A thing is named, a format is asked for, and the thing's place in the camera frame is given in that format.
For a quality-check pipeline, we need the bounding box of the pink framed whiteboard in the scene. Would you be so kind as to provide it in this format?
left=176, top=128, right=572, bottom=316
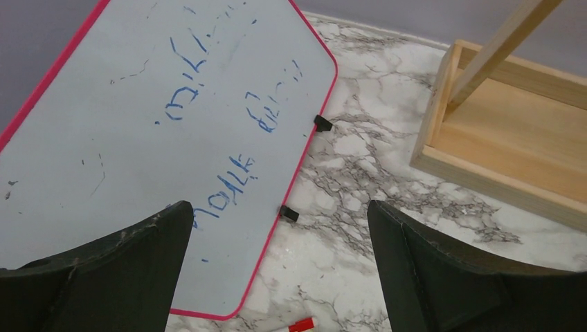
left=1, top=1, right=338, bottom=320

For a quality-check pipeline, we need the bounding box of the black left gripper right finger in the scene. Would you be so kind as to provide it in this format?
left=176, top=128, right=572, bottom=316
left=368, top=200, right=586, bottom=331

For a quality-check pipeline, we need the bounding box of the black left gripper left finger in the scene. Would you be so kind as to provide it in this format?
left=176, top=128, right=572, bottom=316
left=1, top=201, right=193, bottom=331

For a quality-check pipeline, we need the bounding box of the red capped marker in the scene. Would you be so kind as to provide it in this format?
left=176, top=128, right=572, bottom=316
left=271, top=317, right=318, bottom=332

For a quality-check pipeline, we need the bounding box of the wooden clothes rack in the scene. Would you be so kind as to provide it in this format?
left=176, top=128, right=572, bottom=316
left=410, top=1, right=586, bottom=231

